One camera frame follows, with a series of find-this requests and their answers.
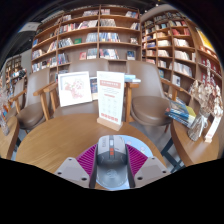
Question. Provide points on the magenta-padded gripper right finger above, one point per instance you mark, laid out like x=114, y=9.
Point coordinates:
x=151, y=168

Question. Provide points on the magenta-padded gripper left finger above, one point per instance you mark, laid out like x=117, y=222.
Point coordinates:
x=71, y=170

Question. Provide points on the grey and orange computer mouse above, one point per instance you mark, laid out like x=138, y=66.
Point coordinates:
x=111, y=163

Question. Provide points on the round light blue mouse pad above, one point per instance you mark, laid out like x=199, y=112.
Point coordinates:
x=143, y=146

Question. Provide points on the glass vase with dried flowers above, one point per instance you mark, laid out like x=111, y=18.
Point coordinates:
x=197, y=128

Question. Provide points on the beige wooden armchair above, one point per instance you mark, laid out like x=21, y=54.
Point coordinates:
x=35, y=113
x=150, y=106
x=88, y=65

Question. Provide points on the stack of blue books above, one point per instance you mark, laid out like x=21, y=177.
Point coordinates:
x=180, y=113

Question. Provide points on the white red sign, wooden base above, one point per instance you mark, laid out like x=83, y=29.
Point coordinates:
x=110, y=96
x=213, y=130

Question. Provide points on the white framed flower picture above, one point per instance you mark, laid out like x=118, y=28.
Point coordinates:
x=75, y=88

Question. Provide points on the dark upright book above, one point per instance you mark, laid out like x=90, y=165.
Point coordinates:
x=94, y=87

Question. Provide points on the teal flat book stack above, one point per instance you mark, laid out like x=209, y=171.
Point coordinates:
x=131, y=78

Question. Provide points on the distant wooden bookshelf unit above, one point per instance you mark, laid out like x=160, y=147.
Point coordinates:
x=11, y=70

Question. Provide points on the angled wooden bookshelf unit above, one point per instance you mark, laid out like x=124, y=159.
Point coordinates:
x=176, y=50

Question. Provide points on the wide wooden bookshelf unit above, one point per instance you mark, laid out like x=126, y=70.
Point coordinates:
x=86, y=36

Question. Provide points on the white hanging ceiling sign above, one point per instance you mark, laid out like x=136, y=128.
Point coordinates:
x=29, y=26

